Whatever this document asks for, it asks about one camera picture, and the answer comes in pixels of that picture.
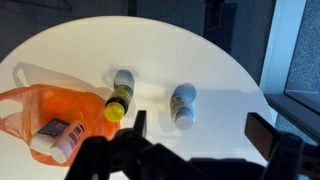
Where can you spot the white bottle with yellow label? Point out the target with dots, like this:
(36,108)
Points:
(182,103)

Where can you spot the dark bottle with yellow cap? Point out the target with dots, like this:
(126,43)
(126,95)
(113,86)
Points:
(121,93)

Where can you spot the white bottle with red label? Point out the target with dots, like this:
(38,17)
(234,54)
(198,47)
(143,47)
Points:
(65,143)

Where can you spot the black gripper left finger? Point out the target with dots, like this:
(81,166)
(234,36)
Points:
(140,123)

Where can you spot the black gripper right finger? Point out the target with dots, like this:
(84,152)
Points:
(263,133)

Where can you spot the orange plastic bag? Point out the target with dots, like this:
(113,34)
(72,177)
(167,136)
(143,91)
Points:
(66,103)

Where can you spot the window frame post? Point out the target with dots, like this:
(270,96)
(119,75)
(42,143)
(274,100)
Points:
(283,40)

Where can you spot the white box with dark label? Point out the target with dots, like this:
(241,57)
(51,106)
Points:
(50,128)

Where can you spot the dark window ledge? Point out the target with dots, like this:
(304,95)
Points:
(296,115)

